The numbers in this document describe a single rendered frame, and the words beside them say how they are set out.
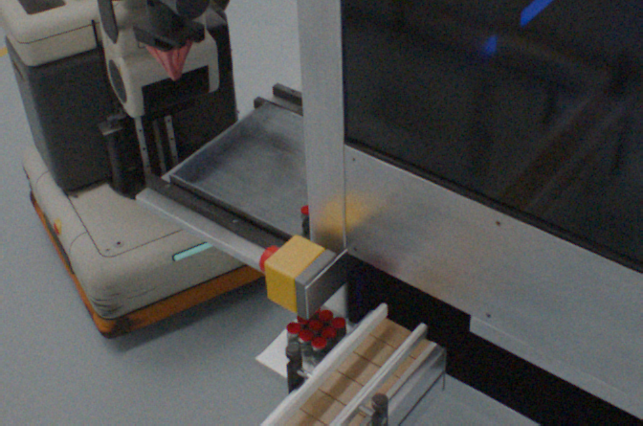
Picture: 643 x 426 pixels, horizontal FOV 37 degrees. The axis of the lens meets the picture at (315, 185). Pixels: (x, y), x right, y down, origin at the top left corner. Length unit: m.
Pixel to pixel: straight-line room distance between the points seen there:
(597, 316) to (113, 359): 1.69
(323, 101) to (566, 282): 0.36
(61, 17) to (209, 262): 0.72
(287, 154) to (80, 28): 0.86
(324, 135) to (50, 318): 1.66
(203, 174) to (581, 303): 0.79
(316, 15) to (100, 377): 1.62
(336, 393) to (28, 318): 1.61
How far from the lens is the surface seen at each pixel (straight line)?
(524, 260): 1.14
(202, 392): 2.49
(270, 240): 1.52
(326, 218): 1.31
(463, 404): 1.39
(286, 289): 1.30
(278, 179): 1.66
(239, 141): 1.76
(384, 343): 1.33
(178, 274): 2.51
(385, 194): 1.21
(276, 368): 1.37
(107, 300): 2.47
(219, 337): 2.60
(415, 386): 1.29
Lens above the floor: 1.93
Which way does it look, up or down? 40 degrees down
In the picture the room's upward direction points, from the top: 3 degrees counter-clockwise
